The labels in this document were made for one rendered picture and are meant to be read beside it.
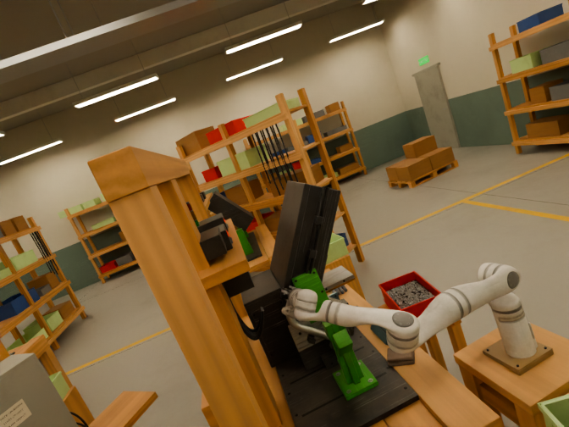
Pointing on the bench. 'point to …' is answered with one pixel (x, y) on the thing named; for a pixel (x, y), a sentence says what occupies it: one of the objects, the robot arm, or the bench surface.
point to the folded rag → (400, 358)
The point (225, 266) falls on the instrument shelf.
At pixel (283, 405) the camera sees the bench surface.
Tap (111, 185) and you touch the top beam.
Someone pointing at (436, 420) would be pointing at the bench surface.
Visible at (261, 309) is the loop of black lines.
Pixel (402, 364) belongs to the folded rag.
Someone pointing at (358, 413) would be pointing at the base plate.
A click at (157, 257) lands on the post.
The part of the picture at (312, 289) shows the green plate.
